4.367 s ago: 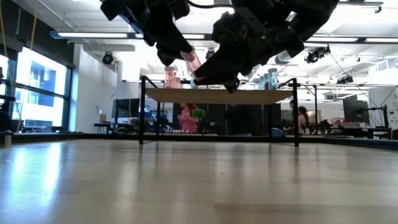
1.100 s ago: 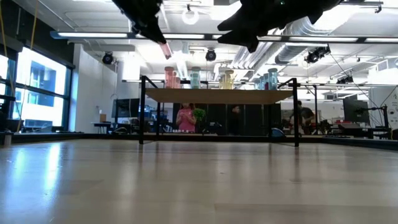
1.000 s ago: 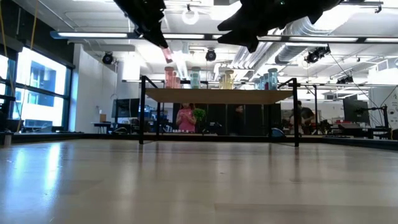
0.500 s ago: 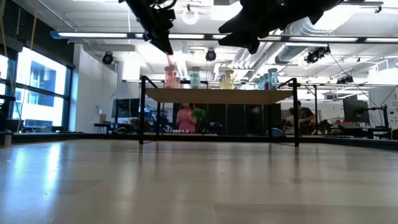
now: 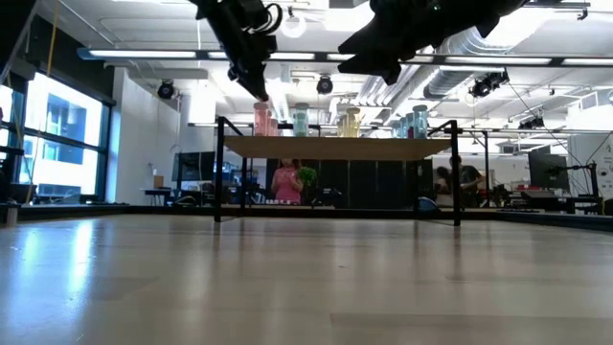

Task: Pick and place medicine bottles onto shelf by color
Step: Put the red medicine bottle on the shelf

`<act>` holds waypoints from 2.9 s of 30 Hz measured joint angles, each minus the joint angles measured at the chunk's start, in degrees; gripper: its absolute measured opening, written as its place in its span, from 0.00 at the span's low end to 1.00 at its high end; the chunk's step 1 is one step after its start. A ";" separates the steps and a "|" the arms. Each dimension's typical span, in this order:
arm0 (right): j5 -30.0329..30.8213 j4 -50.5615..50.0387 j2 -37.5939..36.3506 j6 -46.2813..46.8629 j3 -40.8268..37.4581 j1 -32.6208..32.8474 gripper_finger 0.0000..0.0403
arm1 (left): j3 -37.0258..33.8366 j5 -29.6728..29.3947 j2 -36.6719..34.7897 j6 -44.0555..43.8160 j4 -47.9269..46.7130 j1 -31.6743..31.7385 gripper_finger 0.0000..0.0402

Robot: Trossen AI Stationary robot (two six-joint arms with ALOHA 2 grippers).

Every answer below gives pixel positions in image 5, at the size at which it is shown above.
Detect small clear bottle green pill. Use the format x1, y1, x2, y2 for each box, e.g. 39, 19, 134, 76
292, 102, 311, 139

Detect large pink pill bottle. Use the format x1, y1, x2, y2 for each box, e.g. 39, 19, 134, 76
253, 101, 271, 138

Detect wooden shelf black metal legs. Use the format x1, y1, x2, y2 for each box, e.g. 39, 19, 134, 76
214, 116, 490, 227

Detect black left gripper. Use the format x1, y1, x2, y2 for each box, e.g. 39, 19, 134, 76
189, 0, 284, 103

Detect black cabinet row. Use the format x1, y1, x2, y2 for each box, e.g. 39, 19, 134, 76
265, 159, 435, 210

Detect small green potted plant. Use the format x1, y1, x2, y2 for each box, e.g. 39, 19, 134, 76
297, 166, 319, 207

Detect black computer monitor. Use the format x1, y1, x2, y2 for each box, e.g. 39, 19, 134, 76
171, 151, 216, 183
528, 151, 570, 191

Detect round pendant lamp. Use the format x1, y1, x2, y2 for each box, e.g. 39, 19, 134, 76
280, 5, 307, 39

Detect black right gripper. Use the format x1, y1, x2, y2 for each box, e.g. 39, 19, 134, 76
336, 0, 485, 87

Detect large window black frame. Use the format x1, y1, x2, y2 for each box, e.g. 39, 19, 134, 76
0, 71, 114, 202

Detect person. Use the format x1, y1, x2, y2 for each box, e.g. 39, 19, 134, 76
270, 157, 305, 206
433, 166, 454, 208
448, 153, 486, 208

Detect ceiling strip light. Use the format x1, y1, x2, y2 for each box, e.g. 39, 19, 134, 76
76, 46, 231, 61

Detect silver ventilation duct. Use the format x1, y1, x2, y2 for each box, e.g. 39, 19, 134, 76
356, 26, 542, 104

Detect yellow hanging cord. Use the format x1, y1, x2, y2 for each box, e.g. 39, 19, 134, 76
26, 0, 61, 202

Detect blue round object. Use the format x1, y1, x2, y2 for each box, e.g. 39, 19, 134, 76
417, 195, 440, 216

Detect black aluminium rail frame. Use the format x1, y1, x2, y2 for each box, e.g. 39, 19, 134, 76
0, 201, 613, 231

